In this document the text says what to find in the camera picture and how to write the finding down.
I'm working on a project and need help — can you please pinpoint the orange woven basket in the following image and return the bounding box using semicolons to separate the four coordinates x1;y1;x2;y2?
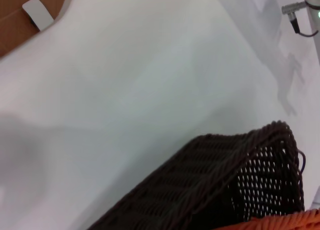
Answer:
231;207;320;230

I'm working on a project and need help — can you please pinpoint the thin black cable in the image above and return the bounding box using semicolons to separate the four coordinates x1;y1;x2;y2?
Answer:
294;27;320;38

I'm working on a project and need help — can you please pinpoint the dark brown woven basket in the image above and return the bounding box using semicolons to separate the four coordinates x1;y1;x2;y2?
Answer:
87;119;307;230

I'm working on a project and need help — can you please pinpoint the white rounded plastic bracket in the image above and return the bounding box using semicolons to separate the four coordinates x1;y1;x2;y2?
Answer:
21;0;55;32

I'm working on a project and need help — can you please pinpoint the silver cable connector plug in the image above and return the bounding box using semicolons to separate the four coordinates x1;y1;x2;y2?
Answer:
281;1;307;34

